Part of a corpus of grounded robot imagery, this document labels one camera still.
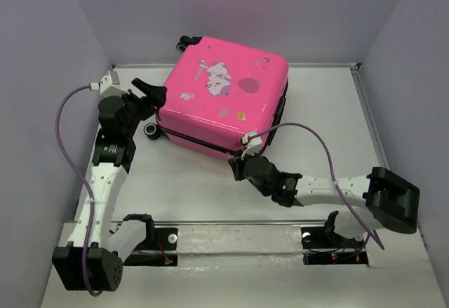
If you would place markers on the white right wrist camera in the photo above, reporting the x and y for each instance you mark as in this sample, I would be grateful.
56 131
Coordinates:
252 144

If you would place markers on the pink hard-shell suitcase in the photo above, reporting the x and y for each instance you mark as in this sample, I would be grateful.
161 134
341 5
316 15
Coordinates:
217 92

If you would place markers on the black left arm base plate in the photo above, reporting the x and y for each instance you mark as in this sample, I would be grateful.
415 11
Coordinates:
161 252

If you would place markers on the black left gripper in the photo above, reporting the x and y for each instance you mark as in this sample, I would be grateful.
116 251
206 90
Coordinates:
156 96

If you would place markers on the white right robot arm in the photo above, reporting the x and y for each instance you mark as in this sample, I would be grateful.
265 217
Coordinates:
378 200

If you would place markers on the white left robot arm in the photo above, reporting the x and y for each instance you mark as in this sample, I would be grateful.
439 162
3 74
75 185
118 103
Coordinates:
92 258

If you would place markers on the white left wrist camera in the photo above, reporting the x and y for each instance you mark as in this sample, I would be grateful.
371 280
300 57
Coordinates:
109 85

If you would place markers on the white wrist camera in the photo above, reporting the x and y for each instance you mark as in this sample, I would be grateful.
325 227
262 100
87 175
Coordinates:
109 85
252 144

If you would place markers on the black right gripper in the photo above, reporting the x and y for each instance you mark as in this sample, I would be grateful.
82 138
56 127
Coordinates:
236 163

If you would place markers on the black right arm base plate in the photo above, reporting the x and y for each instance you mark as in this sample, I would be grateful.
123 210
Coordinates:
320 248

